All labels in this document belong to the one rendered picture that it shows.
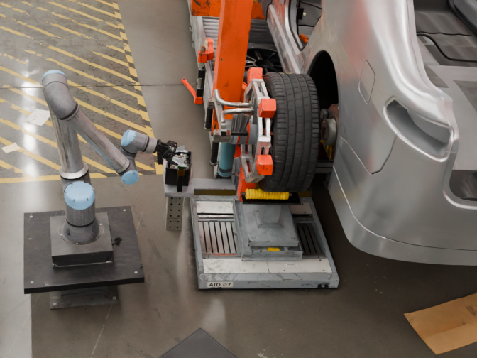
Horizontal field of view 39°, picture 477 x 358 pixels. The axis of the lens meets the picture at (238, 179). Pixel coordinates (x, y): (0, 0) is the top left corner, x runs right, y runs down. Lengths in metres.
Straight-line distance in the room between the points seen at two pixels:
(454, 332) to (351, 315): 0.59
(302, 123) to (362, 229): 0.67
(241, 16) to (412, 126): 1.41
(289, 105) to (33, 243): 1.54
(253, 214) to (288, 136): 0.85
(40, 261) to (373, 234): 1.71
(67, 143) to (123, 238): 0.65
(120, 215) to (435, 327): 1.91
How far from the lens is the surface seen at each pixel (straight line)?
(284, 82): 3.52
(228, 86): 4.04
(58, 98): 3.17
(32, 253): 3.68
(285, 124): 3.39
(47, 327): 3.71
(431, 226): 2.95
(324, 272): 4.03
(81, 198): 3.44
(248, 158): 3.88
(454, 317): 4.15
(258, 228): 4.00
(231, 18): 3.86
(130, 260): 3.61
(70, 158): 3.50
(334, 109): 3.79
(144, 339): 3.63
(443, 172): 2.78
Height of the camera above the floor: 2.77
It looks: 36 degrees down
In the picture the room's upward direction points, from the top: 8 degrees clockwise
